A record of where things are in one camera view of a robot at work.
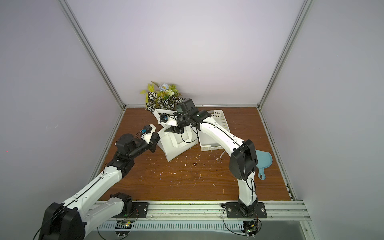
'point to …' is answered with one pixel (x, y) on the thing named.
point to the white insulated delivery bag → (171, 144)
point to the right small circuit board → (250, 227)
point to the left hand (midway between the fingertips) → (162, 133)
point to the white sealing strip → (221, 155)
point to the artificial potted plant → (162, 96)
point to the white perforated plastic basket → (206, 143)
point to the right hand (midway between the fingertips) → (166, 121)
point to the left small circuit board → (123, 225)
